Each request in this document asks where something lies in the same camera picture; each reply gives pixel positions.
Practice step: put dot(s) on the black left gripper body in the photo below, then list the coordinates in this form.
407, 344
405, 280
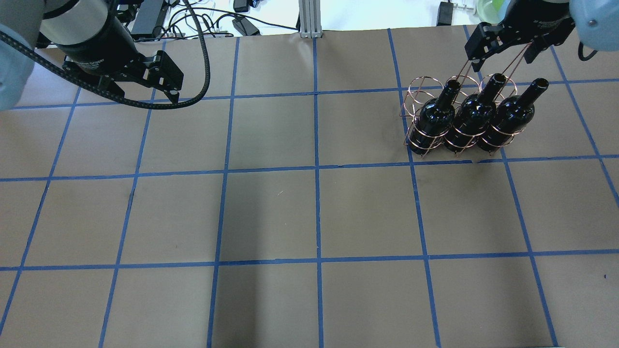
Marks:
93, 41

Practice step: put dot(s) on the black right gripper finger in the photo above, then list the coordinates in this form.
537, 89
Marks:
534, 49
484, 42

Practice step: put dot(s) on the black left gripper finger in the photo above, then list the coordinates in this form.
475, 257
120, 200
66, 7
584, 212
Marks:
112, 92
164, 75

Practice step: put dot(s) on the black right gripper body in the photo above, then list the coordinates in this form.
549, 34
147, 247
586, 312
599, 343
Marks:
537, 19

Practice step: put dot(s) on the dark wine bottle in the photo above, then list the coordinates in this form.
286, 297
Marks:
472, 117

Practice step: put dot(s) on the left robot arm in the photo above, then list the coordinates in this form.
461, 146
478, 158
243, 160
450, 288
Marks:
32, 32

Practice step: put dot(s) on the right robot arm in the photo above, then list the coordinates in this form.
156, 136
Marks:
597, 25

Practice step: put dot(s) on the dark bottle in basket rear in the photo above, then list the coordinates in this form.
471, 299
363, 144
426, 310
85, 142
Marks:
512, 116

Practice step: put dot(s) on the dark bottle in basket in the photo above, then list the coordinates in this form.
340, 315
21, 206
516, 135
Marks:
512, 116
434, 120

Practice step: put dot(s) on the dark bottle in basket front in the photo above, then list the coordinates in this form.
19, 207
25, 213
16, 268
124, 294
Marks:
434, 120

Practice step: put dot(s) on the copper wire wine basket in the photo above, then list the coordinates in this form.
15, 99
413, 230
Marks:
423, 88

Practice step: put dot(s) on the aluminium frame post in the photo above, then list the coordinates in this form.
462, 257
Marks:
310, 19

